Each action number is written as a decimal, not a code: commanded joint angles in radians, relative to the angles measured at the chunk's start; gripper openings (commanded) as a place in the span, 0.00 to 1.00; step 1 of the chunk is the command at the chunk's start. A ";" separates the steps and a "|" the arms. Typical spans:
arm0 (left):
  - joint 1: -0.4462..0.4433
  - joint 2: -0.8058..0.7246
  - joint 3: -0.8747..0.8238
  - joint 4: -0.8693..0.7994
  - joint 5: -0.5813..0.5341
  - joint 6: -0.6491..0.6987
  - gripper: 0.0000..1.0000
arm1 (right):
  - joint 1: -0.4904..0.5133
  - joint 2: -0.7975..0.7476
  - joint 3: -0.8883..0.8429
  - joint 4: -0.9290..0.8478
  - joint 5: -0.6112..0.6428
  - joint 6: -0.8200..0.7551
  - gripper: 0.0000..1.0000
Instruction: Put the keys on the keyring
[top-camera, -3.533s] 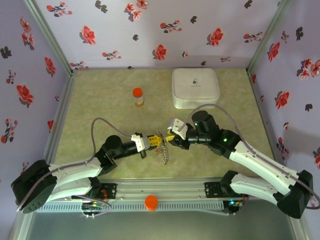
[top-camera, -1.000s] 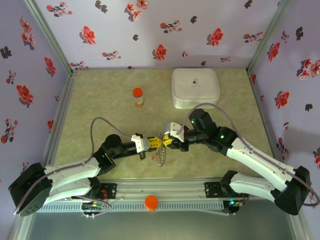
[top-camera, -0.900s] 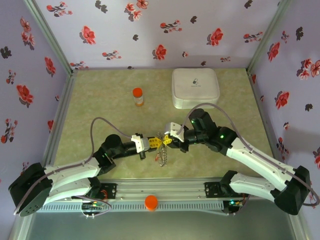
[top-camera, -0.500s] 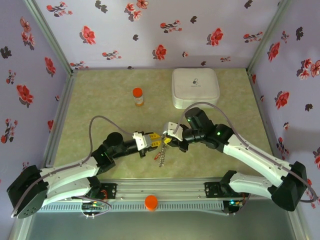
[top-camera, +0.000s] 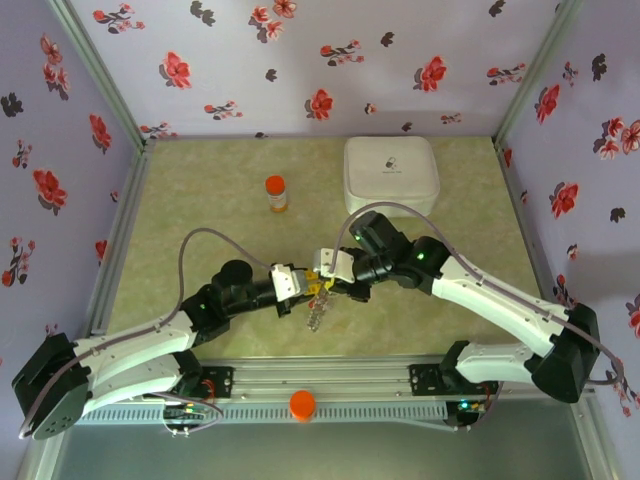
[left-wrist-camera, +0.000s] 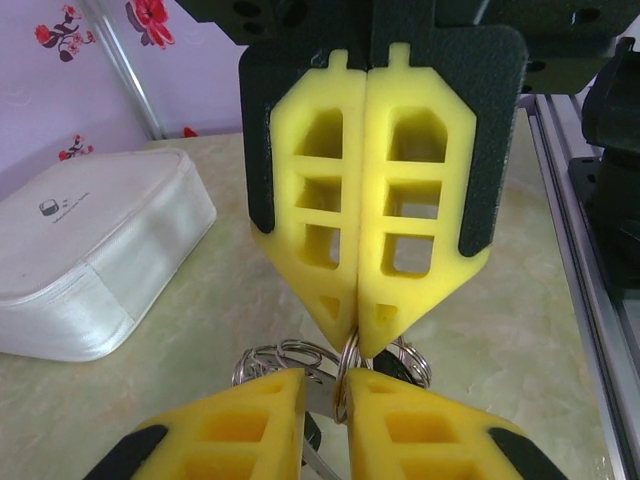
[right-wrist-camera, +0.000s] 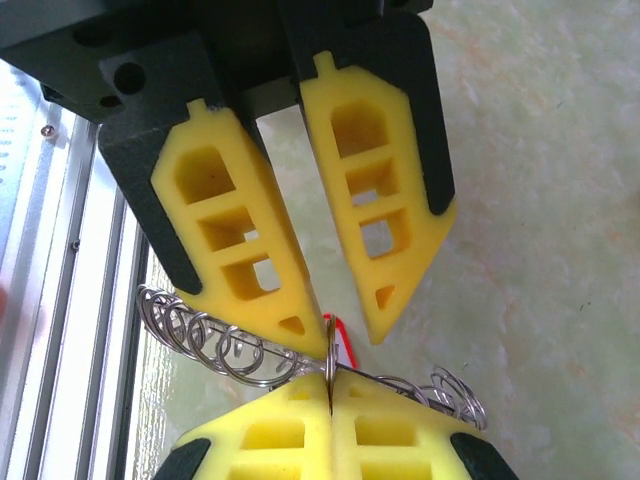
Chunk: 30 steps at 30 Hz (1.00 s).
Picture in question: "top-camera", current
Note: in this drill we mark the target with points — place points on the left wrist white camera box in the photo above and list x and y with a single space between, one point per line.
287 282

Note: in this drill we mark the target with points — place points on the aluminium side rail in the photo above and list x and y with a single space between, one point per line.
122 225
515 190

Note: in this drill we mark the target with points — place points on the large metal keyring with rings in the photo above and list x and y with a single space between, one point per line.
317 312

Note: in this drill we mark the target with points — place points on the grey metal panel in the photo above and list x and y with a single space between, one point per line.
320 450

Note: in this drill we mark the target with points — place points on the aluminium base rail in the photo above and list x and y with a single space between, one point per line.
320 375

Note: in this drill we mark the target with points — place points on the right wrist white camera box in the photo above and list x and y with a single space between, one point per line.
345 265

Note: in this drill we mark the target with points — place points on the aluminium corner post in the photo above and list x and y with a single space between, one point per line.
101 75
534 75

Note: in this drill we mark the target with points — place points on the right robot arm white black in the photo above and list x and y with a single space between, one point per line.
500 305

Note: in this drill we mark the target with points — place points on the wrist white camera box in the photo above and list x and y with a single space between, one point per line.
345 265
287 282

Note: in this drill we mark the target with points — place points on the orange round cap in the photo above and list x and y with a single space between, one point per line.
302 405

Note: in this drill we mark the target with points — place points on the orange capped supplement bottle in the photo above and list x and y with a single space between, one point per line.
276 197

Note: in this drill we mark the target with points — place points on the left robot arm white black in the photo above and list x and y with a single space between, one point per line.
125 350

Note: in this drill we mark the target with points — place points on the white medicine bag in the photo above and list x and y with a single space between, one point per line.
390 170

